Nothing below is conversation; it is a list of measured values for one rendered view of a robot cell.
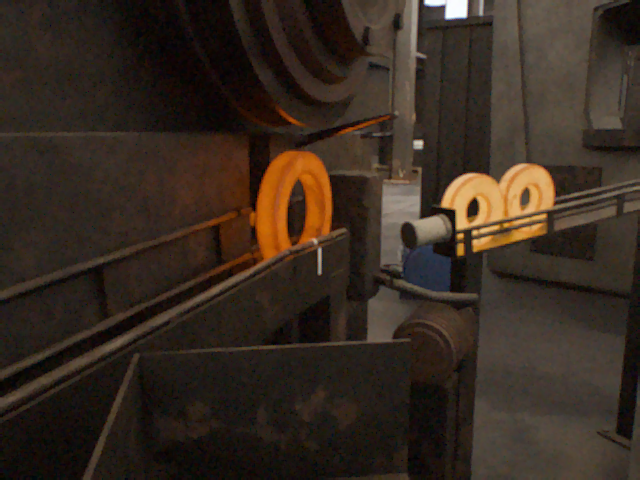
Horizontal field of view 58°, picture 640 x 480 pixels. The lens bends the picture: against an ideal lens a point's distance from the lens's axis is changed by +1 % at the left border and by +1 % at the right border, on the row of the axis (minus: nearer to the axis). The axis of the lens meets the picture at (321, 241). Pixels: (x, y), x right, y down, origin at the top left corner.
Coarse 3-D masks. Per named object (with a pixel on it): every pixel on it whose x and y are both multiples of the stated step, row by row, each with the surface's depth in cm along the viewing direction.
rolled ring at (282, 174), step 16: (288, 160) 81; (304, 160) 84; (272, 176) 80; (288, 176) 80; (304, 176) 88; (320, 176) 89; (272, 192) 79; (288, 192) 81; (320, 192) 91; (272, 208) 78; (320, 208) 92; (256, 224) 80; (272, 224) 78; (320, 224) 92; (272, 240) 79; (288, 240) 82; (304, 240) 91
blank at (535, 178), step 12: (516, 168) 129; (528, 168) 129; (540, 168) 131; (504, 180) 129; (516, 180) 128; (528, 180) 130; (540, 180) 131; (504, 192) 128; (516, 192) 128; (540, 192) 132; (552, 192) 134; (516, 204) 129; (528, 204) 135; (540, 204) 133; (552, 204) 135; (504, 216) 129; (540, 216) 133; (528, 228) 132
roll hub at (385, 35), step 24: (312, 0) 69; (336, 0) 68; (360, 0) 75; (384, 0) 82; (336, 24) 71; (360, 24) 73; (384, 24) 81; (336, 48) 76; (360, 48) 75; (384, 48) 81
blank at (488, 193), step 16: (464, 176) 123; (480, 176) 122; (448, 192) 122; (464, 192) 121; (480, 192) 123; (496, 192) 125; (464, 208) 122; (480, 208) 128; (496, 208) 126; (464, 224) 123; (480, 240) 126
